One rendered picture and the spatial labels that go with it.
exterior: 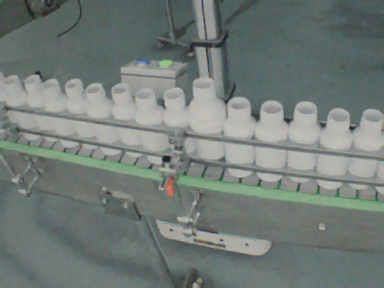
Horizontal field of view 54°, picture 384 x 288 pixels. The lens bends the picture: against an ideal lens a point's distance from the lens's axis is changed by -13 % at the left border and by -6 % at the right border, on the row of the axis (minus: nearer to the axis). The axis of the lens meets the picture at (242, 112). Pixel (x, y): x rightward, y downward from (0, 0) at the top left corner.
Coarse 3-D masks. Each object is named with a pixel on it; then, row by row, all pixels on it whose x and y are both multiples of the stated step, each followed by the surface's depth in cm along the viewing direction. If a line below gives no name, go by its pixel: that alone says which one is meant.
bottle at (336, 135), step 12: (336, 108) 68; (336, 120) 69; (348, 120) 66; (324, 132) 69; (336, 132) 66; (348, 132) 68; (324, 144) 68; (336, 144) 67; (348, 144) 67; (324, 156) 70; (336, 156) 68; (324, 168) 71; (336, 168) 71
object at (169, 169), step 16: (0, 112) 81; (0, 128) 82; (16, 128) 87; (176, 144) 73; (176, 160) 72; (16, 176) 88; (176, 176) 70; (176, 192) 74; (192, 192) 81; (176, 208) 77; (192, 208) 81; (192, 224) 81
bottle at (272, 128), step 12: (264, 108) 70; (276, 108) 71; (264, 120) 69; (276, 120) 68; (264, 132) 70; (276, 132) 70; (264, 156) 73; (276, 156) 72; (276, 168) 75; (264, 180) 77; (276, 180) 77
